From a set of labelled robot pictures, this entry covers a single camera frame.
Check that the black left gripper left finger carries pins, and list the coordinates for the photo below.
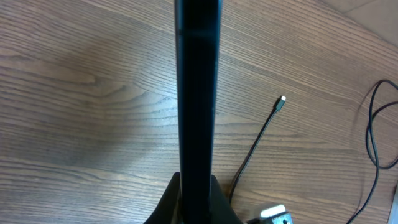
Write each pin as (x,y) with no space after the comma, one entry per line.
(166,211)

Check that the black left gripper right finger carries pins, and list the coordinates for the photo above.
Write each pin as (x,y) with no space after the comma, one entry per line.
(220,209)

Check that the blue Galaxy smartphone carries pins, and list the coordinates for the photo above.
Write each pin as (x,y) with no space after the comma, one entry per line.
(197,30)

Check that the white power strip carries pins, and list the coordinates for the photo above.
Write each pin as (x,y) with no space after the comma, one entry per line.
(393,215)

